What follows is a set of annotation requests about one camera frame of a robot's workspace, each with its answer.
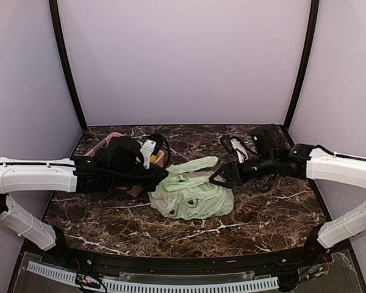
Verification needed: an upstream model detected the left black frame post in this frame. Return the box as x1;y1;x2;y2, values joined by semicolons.
48;0;88;132

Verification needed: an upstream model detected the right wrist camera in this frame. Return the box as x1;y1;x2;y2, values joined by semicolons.
220;136;249;163

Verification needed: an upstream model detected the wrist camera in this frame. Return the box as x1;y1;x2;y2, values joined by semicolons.
220;136;249;163
140;134;171;169

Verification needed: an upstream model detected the light green plastic bag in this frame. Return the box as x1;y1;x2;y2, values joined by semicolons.
148;156;234;220

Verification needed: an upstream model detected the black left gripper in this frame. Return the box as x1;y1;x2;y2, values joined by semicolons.
109;162;169;192

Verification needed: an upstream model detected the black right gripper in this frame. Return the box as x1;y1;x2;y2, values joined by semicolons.
209;151;278;189

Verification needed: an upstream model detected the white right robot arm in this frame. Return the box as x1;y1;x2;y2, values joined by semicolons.
209;124;366;265

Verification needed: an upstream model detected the right black frame post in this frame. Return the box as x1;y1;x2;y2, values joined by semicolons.
283;0;320;130

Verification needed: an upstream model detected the black front rail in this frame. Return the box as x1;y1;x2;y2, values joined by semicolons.
43;247;332;278

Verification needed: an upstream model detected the white slotted cable duct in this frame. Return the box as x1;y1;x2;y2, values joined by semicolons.
27;261;279;292

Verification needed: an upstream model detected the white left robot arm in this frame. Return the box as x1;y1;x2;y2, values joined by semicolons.
0;134;170;266

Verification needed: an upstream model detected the pink plastic basket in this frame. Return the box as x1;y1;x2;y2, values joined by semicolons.
85;132;165;197

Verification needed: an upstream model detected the black frame post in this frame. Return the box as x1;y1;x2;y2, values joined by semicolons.
283;0;320;130
48;0;88;132

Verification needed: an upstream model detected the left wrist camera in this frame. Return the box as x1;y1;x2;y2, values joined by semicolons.
140;134;171;169

